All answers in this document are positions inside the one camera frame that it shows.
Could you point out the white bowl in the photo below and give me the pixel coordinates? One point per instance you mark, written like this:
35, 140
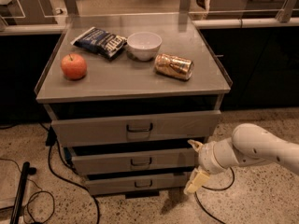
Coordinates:
144, 45

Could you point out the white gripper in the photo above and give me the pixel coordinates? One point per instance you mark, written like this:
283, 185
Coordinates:
206, 158

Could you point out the grey drawer cabinet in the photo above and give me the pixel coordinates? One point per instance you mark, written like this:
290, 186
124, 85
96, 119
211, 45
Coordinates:
127, 87

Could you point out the black pole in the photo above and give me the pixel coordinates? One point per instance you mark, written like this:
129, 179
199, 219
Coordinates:
25, 171

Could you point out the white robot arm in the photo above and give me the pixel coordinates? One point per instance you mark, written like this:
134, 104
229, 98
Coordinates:
248, 145

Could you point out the red apple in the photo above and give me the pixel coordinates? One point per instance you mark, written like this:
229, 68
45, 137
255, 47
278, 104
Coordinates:
74, 66

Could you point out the blue chip bag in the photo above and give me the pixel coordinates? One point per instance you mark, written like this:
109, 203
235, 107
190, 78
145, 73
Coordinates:
101, 42

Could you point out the gold soda can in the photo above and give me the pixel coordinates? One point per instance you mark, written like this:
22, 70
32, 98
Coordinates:
173, 66

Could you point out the grey top drawer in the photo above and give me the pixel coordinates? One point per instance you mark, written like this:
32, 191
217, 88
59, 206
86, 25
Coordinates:
127, 129

